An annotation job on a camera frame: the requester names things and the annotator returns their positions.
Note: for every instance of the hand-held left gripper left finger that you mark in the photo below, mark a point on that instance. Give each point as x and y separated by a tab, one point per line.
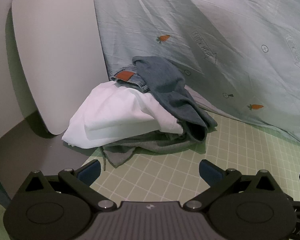
90	172

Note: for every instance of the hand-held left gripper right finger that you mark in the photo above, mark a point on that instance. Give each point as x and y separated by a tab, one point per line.
210	173

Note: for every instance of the blue jeans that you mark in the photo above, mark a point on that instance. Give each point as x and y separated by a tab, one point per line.
170	87

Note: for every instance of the green grid mat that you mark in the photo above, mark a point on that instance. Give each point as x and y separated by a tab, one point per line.
165	170

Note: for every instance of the grey garment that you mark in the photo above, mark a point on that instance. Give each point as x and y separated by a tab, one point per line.
145	146

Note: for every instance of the white shirt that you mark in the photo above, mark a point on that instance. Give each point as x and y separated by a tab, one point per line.
115	115

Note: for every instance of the white rounded board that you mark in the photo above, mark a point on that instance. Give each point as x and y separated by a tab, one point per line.
57	55

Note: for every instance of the carrot print bed sheet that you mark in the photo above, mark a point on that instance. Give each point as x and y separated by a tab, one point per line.
190	10

